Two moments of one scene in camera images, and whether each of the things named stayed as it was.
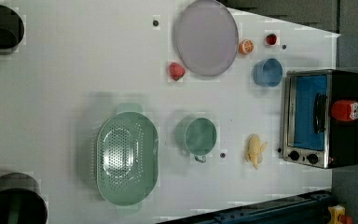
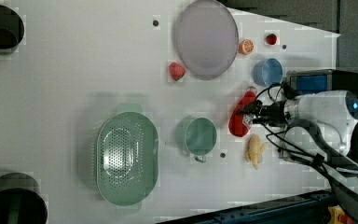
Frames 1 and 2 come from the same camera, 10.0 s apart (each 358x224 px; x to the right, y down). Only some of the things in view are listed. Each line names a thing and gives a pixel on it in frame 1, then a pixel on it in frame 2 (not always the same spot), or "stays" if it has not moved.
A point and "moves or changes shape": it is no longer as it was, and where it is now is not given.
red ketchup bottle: (344, 110) moves or changes shape
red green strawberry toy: (176, 71) stays
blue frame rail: (310, 207) stays
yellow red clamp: (338, 216) stays
